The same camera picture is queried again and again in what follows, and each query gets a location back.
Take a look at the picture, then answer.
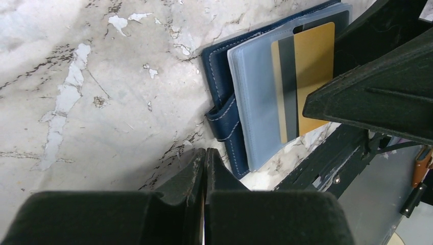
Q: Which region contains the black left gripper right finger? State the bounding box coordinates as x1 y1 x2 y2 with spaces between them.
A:
204 148 355 244

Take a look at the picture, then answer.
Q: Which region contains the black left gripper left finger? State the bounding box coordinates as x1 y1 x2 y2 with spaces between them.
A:
3 149 206 244

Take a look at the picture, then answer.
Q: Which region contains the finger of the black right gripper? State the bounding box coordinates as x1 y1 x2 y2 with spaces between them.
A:
333 0 430 77
303 30 432 144

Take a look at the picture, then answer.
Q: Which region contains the grey black card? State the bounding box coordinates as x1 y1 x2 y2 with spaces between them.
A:
293 10 352 36

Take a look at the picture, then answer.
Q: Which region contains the gold card magnetic stripe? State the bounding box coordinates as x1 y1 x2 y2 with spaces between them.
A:
271 22 335 144

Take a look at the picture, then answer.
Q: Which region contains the blue leather card holder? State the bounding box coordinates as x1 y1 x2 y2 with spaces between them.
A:
202 1 352 179

